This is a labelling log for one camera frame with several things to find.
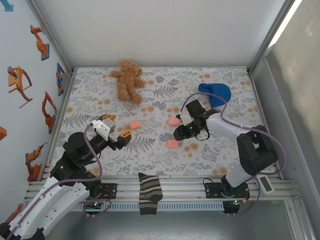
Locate blue cloth pouch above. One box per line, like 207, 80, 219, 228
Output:
198, 82, 232, 108

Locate floral patterned tablecloth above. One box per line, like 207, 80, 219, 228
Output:
53, 66, 276, 177

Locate brown teddy bear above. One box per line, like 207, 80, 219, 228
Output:
110, 59, 146, 105

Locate wide aluminium extrusion rails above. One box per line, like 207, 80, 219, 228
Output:
24, 174, 301, 202

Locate striped black beige sock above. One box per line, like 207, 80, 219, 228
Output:
138, 172, 164, 216

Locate circuit board with green light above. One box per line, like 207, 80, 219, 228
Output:
223, 199, 247, 215
83, 201, 105, 211

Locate white device with display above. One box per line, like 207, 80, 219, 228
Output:
258, 174, 276, 195

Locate aluminium frame rail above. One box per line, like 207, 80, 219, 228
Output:
41, 71, 76, 181
249, 71, 283, 181

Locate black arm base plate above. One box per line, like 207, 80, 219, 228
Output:
86, 182, 118, 200
204, 182, 251, 200

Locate blue orange wall sticker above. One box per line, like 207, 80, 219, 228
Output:
55, 62, 66, 97

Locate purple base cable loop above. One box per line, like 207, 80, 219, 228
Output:
226, 181, 261, 217
83, 197, 111, 219

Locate white slotted cable duct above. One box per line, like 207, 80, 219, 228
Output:
72, 201, 225, 211

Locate orange gripper wall sticker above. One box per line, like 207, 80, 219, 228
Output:
6, 66, 34, 109

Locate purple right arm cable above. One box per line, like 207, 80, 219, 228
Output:
179, 91, 287, 180

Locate aluminium frame post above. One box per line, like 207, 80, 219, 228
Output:
26, 0, 75, 75
247, 0, 300, 75

